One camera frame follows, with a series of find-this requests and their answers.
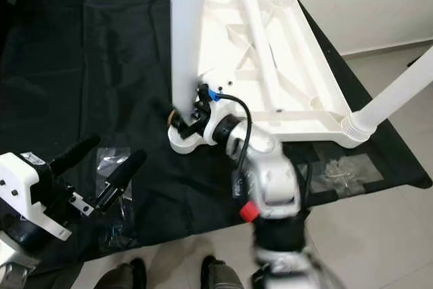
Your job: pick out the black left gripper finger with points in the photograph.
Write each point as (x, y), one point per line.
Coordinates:
(125, 175)
(78, 152)

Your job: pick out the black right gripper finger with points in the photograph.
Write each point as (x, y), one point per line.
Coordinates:
(174, 114)

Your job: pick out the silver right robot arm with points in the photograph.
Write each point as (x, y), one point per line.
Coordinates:
(277, 187)

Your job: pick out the clear plastic bag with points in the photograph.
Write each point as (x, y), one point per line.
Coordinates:
(115, 164)

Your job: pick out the white plastic table top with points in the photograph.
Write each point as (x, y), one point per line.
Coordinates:
(304, 120)

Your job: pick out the grey robot right leg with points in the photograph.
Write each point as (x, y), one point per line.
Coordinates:
(222, 275)

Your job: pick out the translucent tape patch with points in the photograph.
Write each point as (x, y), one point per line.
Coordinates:
(345, 174)

